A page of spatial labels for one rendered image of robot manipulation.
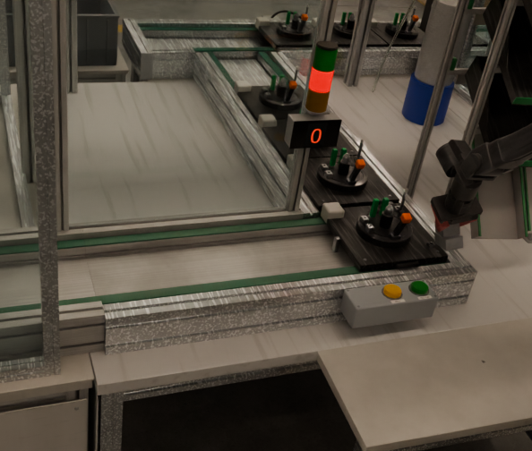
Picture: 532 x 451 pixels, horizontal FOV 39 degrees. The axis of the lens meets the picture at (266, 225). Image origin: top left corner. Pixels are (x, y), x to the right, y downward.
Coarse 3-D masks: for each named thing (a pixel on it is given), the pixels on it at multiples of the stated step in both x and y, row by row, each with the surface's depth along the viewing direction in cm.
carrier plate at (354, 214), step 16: (352, 208) 197; (368, 208) 198; (336, 224) 190; (352, 224) 191; (416, 224) 195; (352, 240) 185; (416, 240) 189; (432, 240) 190; (352, 256) 181; (368, 256) 180; (384, 256) 181; (400, 256) 182; (416, 256) 183; (432, 256) 184
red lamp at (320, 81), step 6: (312, 72) 170; (318, 72) 169; (324, 72) 169; (330, 72) 169; (312, 78) 171; (318, 78) 170; (324, 78) 169; (330, 78) 170; (312, 84) 171; (318, 84) 170; (324, 84) 170; (330, 84) 172; (318, 90) 171; (324, 90) 171
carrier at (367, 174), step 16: (320, 160) 216; (336, 160) 213; (352, 160) 219; (320, 176) 206; (336, 176) 206; (368, 176) 212; (320, 192) 202; (336, 192) 203; (352, 192) 204; (368, 192) 205; (384, 192) 206; (320, 208) 197
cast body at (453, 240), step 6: (450, 228) 177; (456, 228) 177; (438, 234) 180; (444, 234) 177; (450, 234) 178; (456, 234) 178; (438, 240) 181; (444, 240) 177; (450, 240) 177; (456, 240) 177; (462, 240) 177; (444, 246) 178; (450, 246) 177; (456, 246) 178; (462, 246) 178
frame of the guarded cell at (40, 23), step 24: (48, 0) 109; (48, 24) 111; (48, 48) 113; (48, 72) 115; (48, 96) 117; (48, 120) 120; (48, 144) 122; (48, 168) 125; (48, 192) 127; (48, 216) 130; (48, 240) 133; (48, 264) 136; (48, 288) 139; (48, 312) 142; (48, 336) 145; (48, 360) 148
